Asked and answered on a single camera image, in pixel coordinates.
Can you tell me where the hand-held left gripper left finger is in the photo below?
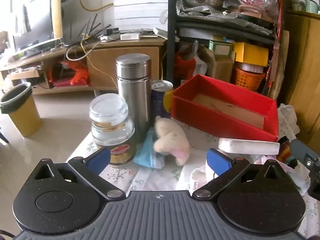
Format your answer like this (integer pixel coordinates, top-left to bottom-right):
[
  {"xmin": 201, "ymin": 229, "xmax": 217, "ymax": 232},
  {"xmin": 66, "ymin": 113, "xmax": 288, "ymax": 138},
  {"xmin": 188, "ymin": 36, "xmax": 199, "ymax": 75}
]
[{"xmin": 34, "ymin": 147, "xmax": 126, "ymax": 201}]

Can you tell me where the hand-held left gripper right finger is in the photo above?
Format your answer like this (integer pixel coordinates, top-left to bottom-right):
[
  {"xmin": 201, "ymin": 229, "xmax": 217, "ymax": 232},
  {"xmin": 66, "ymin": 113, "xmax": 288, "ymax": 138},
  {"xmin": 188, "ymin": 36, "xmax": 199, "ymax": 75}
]
[{"xmin": 192, "ymin": 148, "xmax": 288, "ymax": 201}]

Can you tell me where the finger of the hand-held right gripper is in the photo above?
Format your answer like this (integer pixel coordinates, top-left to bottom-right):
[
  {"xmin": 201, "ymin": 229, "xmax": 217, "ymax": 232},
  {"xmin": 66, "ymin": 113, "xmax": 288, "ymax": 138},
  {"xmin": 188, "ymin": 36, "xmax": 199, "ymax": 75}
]
[{"xmin": 290, "ymin": 139, "xmax": 320, "ymax": 170}]

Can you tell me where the white foam block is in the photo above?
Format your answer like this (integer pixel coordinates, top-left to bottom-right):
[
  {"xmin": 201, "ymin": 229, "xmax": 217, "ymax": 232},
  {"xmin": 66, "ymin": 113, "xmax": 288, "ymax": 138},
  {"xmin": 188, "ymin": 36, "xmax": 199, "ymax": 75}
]
[{"xmin": 218, "ymin": 137, "xmax": 280, "ymax": 155}]

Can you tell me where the red cardboard box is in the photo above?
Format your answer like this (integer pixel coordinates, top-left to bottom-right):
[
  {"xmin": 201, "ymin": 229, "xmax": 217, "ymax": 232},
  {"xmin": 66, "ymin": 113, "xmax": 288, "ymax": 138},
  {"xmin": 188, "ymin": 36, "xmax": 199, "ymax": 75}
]
[{"xmin": 171, "ymin": 74, "xmax": 279, "ymax": 142}]

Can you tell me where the cream plush toy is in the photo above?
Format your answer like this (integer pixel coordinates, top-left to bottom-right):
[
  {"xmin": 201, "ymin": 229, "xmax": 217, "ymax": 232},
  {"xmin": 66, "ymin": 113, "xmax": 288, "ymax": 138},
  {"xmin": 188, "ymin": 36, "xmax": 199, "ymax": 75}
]
[{"xmin": 153, "ymin": 116, "xmax": 191, "ymax": 166}]

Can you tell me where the glass jar with yellow label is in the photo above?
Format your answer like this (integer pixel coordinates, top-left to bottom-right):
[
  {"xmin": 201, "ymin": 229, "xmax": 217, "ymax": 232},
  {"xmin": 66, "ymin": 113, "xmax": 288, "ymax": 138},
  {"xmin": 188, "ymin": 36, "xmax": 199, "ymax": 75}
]
[{"xmin": 89, "ymin": 93, "xmax": 137, "ymax": 166}]

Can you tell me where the clear plastic bag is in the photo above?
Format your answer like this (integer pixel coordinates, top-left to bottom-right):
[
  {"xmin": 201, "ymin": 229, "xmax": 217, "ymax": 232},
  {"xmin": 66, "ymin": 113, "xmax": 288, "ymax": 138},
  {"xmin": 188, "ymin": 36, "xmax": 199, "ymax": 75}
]
[{"xmin": 277, "ymin": 104, "xmax": 300, "ymax": 135}]

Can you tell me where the floral tablecloth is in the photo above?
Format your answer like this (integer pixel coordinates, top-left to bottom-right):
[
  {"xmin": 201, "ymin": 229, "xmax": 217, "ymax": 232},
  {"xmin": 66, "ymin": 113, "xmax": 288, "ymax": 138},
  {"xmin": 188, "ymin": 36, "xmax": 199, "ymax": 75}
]
[{"xmin": 66, "ymin": 120, "xmax": 320, "ymax": 238}]

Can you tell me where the stainless steel thermos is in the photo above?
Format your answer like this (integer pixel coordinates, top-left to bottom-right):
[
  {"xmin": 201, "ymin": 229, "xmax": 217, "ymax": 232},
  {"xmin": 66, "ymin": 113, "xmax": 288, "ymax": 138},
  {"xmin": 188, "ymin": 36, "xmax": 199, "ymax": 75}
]
[{"xmin": 115, "ymin": 53, "xmax": 152, "ymax": 143}]

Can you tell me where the wooden cupboard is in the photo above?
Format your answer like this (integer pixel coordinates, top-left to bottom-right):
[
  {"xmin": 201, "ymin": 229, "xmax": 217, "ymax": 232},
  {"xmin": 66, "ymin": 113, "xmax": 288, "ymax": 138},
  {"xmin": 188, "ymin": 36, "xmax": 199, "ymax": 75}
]
[{"xmin": 282, "ymin": 9, "xmax": 320, "ymax": 153}]

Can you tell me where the blue and yellow drink can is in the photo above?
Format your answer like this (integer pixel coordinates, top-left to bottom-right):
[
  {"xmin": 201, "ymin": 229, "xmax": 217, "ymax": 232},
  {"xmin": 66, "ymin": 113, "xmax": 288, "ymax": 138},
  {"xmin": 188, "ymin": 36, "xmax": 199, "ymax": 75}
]
[{"xmin": 150, "ymin": 79, "xmax": 174, "ymax": 119}]

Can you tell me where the orange plastic basket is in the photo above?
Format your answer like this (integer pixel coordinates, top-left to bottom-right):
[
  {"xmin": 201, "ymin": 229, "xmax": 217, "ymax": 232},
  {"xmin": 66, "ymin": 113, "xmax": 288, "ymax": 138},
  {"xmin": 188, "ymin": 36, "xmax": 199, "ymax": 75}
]
[{"xmin": 234, "ymin": 66, "xmax": 266, "ymax": 91}]

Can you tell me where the yellow trash bin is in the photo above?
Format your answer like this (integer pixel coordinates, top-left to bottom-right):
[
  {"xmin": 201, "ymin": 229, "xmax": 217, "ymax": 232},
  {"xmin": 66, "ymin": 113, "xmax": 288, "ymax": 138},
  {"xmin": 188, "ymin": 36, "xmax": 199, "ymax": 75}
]
[{"xmin": 0, "ymin": 82, "xmax": 42, "ymax": 138}]

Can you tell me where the brown cardboard box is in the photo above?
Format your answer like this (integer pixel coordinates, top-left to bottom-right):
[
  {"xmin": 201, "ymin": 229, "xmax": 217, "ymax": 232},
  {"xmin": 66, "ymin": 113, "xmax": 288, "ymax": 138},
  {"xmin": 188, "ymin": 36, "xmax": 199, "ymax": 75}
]
[{"xmin": 214, "ymin": 55, "xmax": 236, "ymax": 83}]

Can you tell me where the wooden television stand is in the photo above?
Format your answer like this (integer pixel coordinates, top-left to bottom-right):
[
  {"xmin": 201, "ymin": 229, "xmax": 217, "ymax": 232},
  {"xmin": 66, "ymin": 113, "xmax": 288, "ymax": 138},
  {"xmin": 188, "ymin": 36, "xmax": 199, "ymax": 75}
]
[{"xmin": 0, "ymin": 38, "xmax": 167, "ymax": 95}]

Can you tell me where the red plastic bag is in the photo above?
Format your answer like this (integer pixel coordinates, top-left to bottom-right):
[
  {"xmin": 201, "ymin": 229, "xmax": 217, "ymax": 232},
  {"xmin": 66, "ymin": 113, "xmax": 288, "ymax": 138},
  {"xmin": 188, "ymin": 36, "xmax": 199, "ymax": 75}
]
[{"xmin": 174, "ymin": 52, "xmax": 196, "ymax": 81}]

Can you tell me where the yellow box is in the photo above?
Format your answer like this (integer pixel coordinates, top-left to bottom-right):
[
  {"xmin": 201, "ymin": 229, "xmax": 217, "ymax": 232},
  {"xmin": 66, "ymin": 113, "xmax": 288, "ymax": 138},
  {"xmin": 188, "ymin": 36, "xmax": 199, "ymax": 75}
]
[{"xmin": 234, "ymin": 42, "xmax": 269, "ymax": 67}]

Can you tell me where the green and white box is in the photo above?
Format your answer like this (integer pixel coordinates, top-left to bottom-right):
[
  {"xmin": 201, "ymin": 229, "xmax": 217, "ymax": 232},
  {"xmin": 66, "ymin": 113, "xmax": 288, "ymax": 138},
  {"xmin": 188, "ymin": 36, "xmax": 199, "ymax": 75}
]
[{"xmin": 209, "ymin": 40, "xmax": 234, "ymax": 57}]

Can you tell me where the white power adapter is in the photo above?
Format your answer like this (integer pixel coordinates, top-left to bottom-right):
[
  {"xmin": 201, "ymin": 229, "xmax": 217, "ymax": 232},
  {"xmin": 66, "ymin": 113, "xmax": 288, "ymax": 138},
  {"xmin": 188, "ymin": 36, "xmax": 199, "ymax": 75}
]
[{"xmin": 120, "ymin": 32, "xmax": 141, "ymax": 41}]

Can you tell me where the black router with antennas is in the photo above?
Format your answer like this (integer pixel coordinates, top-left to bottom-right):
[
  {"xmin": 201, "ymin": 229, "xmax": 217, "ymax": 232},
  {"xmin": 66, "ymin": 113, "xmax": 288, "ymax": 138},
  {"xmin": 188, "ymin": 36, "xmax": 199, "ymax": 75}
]
[{"xmin": 69, "ymin": 14, "xmax": 112, "ymax": 41}]

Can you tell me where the flat screen television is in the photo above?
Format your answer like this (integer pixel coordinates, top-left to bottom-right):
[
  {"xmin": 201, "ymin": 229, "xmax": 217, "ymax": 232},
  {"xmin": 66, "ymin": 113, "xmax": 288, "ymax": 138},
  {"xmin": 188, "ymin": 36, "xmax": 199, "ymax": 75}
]
[{"xmin": 11, "ymin": 0, "xmax": 63, "ymax": 53}]

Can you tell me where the black metal storage rack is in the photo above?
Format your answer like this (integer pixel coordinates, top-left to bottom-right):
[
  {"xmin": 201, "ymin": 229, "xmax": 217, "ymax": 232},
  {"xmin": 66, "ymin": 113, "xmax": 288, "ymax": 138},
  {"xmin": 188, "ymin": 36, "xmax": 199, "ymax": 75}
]
[{"xmin": 166, "ymin": 0, "xmax": 286, "ymax": 92}]

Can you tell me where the white ribbed paper lamp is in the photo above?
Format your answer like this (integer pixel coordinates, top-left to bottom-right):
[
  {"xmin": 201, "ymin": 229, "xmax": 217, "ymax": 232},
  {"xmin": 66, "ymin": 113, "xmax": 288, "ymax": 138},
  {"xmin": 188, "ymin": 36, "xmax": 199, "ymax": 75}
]
[{"xmin": 111, "ymin": 0, "xmax": 170, "ymax": 31}]

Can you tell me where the yellow cable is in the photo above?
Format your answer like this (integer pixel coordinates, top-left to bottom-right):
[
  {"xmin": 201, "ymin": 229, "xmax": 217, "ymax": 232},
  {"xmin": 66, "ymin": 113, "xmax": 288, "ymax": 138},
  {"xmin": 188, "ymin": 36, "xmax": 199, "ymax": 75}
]
[{"xmin": 79, "ymin": 0, "xmax": 118, "ymax": 80}]

